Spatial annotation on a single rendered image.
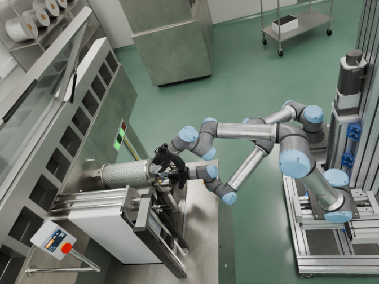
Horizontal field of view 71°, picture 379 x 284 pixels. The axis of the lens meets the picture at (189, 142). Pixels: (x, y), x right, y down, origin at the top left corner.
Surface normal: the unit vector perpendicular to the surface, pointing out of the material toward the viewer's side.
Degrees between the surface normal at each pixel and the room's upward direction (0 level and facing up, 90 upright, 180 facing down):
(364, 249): 0
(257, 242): 0
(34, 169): 90
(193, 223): 0
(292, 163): 85
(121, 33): 90
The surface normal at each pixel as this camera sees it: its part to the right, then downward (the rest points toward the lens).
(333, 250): -0.27, -0.67
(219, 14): -0.07, 0.73
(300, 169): -0.33, 0.65
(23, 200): 0.96, -0.14
